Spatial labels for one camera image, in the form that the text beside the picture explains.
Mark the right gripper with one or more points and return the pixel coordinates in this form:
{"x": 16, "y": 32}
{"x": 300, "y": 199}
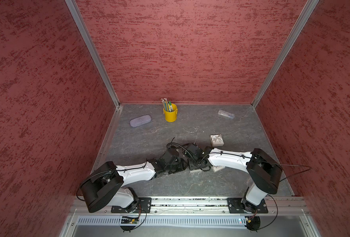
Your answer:
{"x": 192, "y": 167}

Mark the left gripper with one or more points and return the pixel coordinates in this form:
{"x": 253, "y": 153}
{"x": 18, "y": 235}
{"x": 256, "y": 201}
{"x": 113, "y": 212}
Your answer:
{"x": 182, "y": 161}

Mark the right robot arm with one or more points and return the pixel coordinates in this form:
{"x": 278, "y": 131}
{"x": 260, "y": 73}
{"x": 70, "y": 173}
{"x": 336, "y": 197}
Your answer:
{"x": 264, "y": 171}

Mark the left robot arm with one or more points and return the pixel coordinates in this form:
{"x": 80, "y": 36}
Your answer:
{"x": 108, "y": 185}

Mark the small pink gift box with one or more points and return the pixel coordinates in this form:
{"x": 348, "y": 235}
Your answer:
{"x": 217, "y": 168}

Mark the yellow pencil cup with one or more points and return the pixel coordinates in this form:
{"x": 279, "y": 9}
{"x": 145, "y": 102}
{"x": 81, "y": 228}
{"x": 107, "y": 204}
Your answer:
{"x": 171, "y": 116}

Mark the pencils and markers bunch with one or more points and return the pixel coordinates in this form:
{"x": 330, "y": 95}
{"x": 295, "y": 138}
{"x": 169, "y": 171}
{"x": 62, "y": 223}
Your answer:
{"x": 168, "y": 107}

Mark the purple glasses case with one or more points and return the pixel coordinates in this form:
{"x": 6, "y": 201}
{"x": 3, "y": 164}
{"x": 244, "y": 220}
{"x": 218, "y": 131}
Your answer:
{"x": 139, "y": 121}

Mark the clear plastic case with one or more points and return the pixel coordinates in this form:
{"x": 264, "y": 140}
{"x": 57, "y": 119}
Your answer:
{"x": 226, "y": 114}

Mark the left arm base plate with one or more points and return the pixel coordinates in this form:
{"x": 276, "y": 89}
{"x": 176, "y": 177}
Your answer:
{"x": 139, "y": 205}

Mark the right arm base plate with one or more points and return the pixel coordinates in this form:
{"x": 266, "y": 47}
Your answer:
{"x": 237, "y": 205}

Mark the aluminium front rail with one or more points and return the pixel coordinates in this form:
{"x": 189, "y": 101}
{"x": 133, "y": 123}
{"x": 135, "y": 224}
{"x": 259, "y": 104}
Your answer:
{"x": 219, "y": 206}

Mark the white perforated cable duct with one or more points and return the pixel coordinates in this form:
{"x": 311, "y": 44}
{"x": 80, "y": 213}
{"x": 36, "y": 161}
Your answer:
{"x": 235, "y": 222}

